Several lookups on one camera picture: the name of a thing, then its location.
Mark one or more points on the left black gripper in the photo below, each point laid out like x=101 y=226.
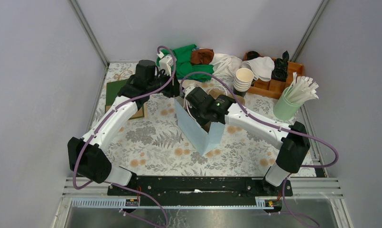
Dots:
x=173 y=90

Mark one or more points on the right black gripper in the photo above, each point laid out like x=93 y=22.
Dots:
x=201 y=122

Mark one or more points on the light blue paper bag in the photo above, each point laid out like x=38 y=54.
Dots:
x=203 y=138

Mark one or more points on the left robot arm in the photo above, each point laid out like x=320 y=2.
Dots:
x=87 y=154

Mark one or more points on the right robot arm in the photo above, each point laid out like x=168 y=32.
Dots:
x=286 y=138

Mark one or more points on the green paper bag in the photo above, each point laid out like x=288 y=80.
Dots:
x=112 y=89

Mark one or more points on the green cloth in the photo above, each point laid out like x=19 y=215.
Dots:
x=201 y=73

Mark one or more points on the stack of paper cups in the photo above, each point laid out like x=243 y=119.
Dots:
x=242 y=81

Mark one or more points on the brown cloth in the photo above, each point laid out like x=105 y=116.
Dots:
x=202 y=56

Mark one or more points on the white cloth on tray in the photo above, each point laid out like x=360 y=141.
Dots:
x=262 y=68

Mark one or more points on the wooden compartment tray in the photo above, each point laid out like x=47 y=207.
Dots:
x=274 y=88

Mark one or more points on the green straw holder cup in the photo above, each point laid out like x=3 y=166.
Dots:
x=284 y=109

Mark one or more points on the black plastic bags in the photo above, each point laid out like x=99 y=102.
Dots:
x=280 y=71

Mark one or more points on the white wrapped straws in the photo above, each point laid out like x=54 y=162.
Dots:
x=301 y=89

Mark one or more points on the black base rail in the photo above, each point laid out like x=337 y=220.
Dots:
x=200 y=191

